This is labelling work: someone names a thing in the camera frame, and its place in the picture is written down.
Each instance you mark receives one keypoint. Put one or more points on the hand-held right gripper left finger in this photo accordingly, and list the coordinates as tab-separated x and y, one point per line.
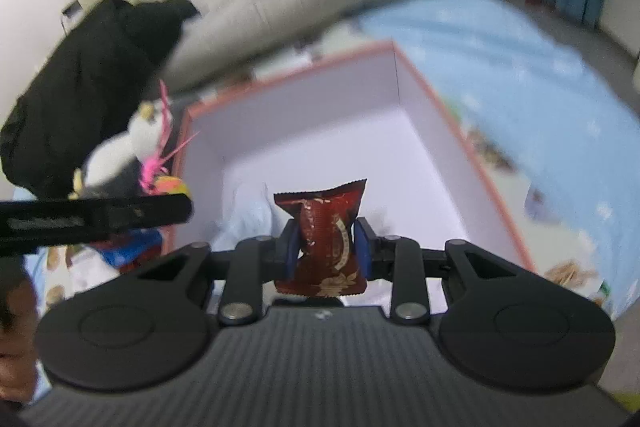
291	252

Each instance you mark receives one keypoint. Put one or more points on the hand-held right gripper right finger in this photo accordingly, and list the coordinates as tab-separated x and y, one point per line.
361	248

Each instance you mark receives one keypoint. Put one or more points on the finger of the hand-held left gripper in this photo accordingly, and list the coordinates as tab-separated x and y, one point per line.
150	211

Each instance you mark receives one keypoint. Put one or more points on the red snack packet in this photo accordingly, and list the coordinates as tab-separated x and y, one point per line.
327	242

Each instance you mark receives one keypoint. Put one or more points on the pink feather toy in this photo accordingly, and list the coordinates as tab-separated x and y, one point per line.
157	167

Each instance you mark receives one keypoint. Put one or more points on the blue face mask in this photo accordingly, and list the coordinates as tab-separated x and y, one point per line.
250	217

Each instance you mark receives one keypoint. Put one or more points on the orange cardboard box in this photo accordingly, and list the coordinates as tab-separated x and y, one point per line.
320	142

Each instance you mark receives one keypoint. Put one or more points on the grey white plush penguin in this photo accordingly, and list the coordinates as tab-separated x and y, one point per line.
115	157

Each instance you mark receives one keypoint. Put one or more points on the black puffer jacket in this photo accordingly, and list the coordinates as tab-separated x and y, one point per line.
85	97

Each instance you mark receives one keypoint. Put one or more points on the food print plastic mat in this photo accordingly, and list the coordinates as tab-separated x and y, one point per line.
500	167

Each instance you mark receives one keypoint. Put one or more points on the blue star bedsheet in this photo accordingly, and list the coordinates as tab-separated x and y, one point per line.
525	72

